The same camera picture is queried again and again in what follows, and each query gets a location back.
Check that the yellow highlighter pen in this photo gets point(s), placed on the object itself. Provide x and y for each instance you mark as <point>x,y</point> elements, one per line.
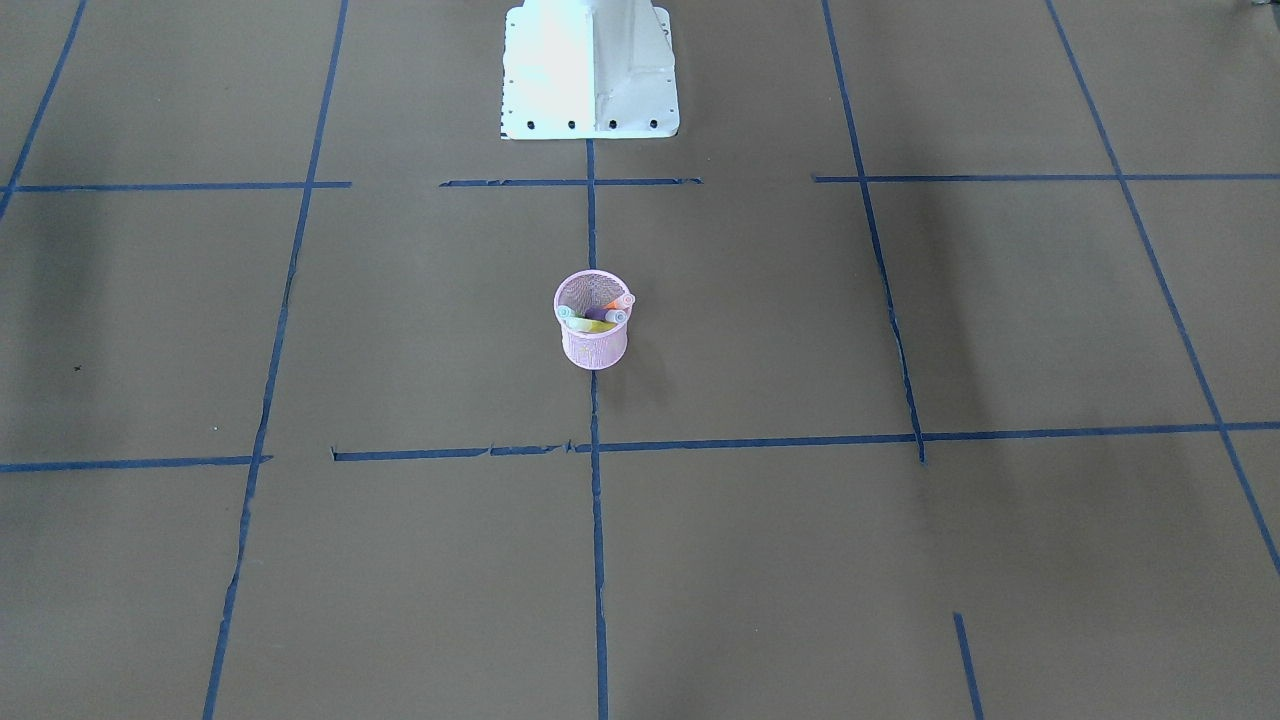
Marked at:
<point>595,326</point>

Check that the green highlighter pen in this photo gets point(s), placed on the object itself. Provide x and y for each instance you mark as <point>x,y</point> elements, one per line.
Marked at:
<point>564,312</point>

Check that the purple highlighter pen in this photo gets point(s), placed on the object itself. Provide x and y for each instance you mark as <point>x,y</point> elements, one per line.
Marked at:
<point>607,315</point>

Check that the orange highlighter pen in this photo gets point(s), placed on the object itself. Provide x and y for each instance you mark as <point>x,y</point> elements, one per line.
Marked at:
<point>622,303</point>

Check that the pink mesh pen holder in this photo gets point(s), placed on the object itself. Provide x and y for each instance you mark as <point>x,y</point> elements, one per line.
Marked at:
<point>583,291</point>

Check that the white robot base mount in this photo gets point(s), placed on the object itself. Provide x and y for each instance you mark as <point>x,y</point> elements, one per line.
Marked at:
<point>574,70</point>

